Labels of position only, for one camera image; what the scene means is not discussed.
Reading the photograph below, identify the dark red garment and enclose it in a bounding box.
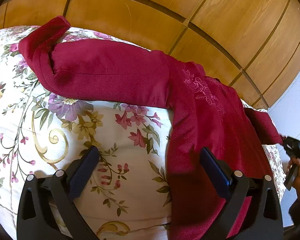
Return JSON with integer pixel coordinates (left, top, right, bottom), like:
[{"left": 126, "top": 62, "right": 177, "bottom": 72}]
[{"left": 18, "top": 16, "right": 281, "bottom": 239}]

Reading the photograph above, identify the wooden wardrobe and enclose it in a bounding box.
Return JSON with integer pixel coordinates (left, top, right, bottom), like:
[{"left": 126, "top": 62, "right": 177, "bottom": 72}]
[{"left": 0, "top": 0, "right": 300, "bottom": 108}]

